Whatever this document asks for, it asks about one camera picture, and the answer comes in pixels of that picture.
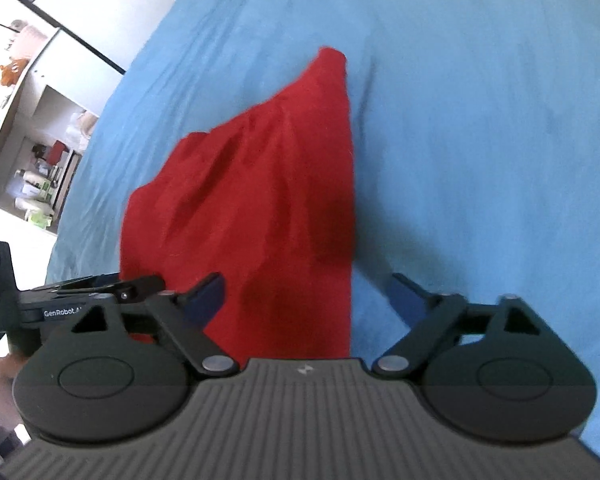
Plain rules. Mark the red box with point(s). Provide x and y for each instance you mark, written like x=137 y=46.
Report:
x=58 y=152

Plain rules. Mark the white wardrobe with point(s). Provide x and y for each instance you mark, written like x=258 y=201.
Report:
x=110 y=5

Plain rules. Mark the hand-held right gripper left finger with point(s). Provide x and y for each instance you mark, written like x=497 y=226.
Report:
x=209 y=301

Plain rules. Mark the blue bed sheet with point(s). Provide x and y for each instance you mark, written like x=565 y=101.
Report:
x=480 y=135

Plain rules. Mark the pink basket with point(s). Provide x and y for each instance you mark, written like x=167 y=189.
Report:
x=27 y=40

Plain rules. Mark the white shelf unit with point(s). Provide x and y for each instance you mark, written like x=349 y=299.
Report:
x=40 y=125

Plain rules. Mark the red knit sweater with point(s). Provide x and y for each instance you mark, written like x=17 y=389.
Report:
x=260 y=200

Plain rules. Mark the orange plush toy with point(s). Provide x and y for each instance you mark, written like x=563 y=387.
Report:
x=11 y=73

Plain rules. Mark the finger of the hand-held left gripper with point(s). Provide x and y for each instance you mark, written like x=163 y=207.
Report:
x=87 y=280
x=135 y=287

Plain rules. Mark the person's left hand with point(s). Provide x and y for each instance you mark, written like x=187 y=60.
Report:
x=5 y=372

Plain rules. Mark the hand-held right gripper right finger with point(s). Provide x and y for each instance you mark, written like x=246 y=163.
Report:
x=404 y=294

